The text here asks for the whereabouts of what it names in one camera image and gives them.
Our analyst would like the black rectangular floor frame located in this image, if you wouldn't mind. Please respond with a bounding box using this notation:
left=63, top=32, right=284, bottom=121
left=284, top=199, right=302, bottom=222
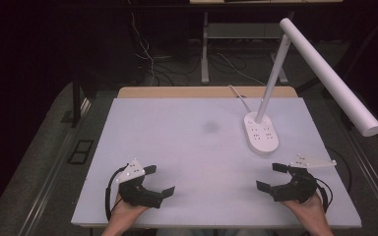
left=66, top=139, right=95, bottom=165

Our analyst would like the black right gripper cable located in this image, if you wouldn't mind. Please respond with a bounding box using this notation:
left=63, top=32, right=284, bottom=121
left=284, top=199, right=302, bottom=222
left=314, top=177, right=335, bottom=214

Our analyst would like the white metal table frame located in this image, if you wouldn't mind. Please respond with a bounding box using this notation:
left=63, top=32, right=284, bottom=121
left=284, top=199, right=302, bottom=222
left=200, top=11, right=290, bottom=86

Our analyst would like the thin black cable loop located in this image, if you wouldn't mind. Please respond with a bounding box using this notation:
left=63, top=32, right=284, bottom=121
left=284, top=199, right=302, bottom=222
left=326, top=146, right=354, bottom=195

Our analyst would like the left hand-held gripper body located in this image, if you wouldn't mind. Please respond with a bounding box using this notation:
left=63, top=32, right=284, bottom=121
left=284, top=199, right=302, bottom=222
left=115, top=158, right=163, bottom=209

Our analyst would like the white desk lamp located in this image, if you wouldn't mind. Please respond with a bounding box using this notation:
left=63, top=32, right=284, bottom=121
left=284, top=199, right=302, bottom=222
left=243, top=17, right=378, bottom=157

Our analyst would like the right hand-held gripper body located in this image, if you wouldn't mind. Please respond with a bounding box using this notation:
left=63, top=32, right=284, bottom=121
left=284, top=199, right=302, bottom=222
left=270, top=154, right=338, bottom=205

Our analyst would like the white floor cable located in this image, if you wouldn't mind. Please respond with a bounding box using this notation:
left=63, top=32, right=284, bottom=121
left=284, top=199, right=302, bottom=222
left=216, top=52, right=267, bottom=87

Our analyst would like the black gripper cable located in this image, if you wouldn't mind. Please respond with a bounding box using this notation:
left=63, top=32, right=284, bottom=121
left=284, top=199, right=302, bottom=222
left=103, top=162, right=130, bottom=222
left=314, top=177, right=335, bottom=214

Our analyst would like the black stand leg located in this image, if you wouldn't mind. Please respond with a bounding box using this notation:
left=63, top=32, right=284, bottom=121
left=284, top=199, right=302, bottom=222
left=71, top=73, right=84, bottom=130

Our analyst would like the person's left hand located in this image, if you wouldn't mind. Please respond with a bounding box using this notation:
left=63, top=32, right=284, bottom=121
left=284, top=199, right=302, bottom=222
left=110, top=193, right=151, bottom=228

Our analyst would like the white lamp cable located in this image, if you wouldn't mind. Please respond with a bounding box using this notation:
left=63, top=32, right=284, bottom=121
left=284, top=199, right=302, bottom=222
left=227, top=85, right=254, bottom=114

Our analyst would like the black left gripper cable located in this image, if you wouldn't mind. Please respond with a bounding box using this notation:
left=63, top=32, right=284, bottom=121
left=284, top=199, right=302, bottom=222
left=103, top=162, right=130, bottom=222

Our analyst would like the white table mat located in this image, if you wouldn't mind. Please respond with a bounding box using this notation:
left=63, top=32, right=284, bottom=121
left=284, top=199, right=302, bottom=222
left=70, top=96, right=363, bottom=229

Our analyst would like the thin white hanging cable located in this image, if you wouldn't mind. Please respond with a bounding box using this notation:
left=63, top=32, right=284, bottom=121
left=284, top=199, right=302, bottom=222
left=126, top=0, right=157, bottom=87

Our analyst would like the person's right hand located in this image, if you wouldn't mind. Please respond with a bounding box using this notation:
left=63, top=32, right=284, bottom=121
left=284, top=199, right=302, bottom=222
left=280, top=192, right=327, bottom=228

